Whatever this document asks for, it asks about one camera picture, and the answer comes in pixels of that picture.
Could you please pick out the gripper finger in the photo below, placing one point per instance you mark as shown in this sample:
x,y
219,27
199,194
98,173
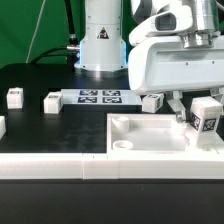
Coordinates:
x,y
218,94
174,101

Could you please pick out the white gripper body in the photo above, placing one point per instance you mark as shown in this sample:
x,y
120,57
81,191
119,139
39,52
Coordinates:
x,y
161,64

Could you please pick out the white square tabletop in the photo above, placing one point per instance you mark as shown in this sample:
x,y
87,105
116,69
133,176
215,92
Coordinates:
x,y
140,134

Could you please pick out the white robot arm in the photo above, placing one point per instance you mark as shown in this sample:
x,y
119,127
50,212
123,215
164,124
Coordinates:
x,y
102,48

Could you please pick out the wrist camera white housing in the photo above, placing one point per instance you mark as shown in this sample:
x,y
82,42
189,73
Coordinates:
x,y
177,19

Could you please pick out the white marker base plate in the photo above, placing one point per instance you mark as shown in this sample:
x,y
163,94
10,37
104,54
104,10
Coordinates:
x,y
100,97

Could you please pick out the white obstacle wall left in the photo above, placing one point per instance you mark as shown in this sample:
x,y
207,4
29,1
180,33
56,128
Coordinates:
x,y
2,126

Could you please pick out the white obstacle wall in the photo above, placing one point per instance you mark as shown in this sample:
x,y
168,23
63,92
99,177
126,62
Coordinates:
x,y
2,126
95,166

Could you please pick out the white obstacle wall front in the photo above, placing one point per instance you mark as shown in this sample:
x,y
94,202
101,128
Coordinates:
x,y
95,166

